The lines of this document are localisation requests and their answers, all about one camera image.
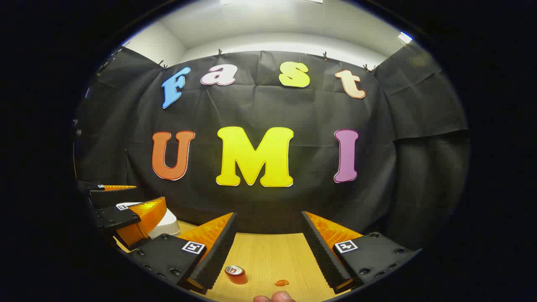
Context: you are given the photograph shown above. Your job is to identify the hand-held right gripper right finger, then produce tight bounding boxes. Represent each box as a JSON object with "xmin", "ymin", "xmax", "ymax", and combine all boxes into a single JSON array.
[{"xmin": 301, "ymin": 211, "xmax": 422, "ymax": 294}]

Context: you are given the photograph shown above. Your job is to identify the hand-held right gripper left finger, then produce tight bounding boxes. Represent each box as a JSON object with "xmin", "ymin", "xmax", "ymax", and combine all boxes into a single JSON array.
[{"xmin": 128, "ymin": 212, "xmax": 239, "ymax": 295}]

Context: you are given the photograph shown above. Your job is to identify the red pop can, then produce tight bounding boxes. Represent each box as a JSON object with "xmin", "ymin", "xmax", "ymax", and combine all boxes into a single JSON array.
[{"xmin": 224, "ymin": 265, "xmax": 248, "ymax": 285}]

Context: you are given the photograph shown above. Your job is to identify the white desktop garbage bin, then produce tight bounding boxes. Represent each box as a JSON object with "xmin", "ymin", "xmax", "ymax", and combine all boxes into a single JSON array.
[{"xmin": 148, "ymin": 207, "xmax": 181, "ymax": 240}]

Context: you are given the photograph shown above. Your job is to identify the wooden desktop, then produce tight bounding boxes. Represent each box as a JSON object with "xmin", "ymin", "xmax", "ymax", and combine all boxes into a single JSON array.
[{"xmin": 112, "ymin": 219, "xmax": 341, "ymax": 302}]

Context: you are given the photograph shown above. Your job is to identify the black backdrop cloth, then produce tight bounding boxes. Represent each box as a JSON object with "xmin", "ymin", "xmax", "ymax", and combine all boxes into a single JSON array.
[{"xmin": 73, "ymin": 42, "xmax": 470, "ymax": 252}]

